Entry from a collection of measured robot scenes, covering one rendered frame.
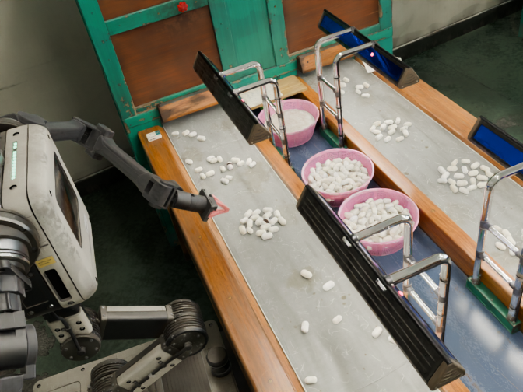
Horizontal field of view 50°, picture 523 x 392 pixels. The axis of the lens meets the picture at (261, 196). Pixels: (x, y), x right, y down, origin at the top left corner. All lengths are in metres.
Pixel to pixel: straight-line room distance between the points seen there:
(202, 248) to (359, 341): 0.62
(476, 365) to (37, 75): 2.53
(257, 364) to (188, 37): 1.43
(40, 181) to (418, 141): 1.49
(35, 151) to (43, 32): 1.91
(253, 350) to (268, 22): 1.49
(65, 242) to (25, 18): 2.04
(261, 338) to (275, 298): 0.16
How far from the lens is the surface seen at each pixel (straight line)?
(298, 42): 2.68
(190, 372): 1.97
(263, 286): 1.78
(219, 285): 1.78
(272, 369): 1.57
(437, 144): 2.26
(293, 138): 2.35
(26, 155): 1.31
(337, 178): 2.10
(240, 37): 2.55
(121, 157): 1.87
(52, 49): 3.22
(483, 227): 1.63
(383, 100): 2.52
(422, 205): 1.95
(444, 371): 1.17
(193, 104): 2.53
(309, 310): 1.70
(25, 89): 3.28
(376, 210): 1.97
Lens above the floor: 2.09
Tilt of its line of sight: 40 degrees down
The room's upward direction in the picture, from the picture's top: 12 degrees counter-clockwise
